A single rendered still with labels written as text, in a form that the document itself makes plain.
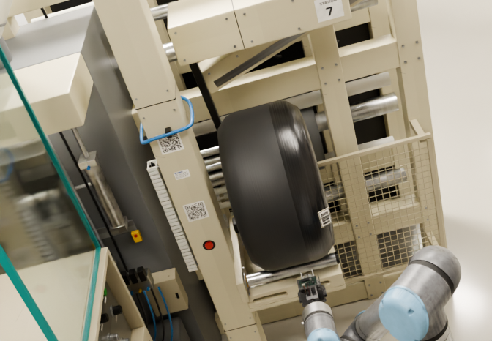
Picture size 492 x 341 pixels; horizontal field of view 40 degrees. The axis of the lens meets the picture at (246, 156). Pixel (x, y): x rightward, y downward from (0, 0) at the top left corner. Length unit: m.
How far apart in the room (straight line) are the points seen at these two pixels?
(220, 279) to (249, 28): 0.93
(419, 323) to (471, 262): 2.19
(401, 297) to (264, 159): 0.80
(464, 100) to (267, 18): 2.82
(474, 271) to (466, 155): 0.99
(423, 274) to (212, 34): 1.15
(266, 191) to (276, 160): 0.10
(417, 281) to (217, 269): 1.13
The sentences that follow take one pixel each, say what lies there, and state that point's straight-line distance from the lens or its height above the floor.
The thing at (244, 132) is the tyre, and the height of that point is 1.46.
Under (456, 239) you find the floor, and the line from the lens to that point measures 3.83.
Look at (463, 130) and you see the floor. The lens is 4.64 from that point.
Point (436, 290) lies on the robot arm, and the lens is 1.57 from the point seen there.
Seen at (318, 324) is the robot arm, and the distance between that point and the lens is 2.01.
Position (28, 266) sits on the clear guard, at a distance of 1.75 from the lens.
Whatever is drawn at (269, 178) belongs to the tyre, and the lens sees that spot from 2.14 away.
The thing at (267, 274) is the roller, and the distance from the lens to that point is 2.48.
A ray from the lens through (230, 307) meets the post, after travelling 2.67.
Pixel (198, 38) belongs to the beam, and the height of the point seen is 1.72.
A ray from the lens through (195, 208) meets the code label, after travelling 2.36.
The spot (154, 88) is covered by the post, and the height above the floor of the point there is 1.71.
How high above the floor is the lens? 2.59
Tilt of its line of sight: 32 degrees down
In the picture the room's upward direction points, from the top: 17 degrees counter-clockwise
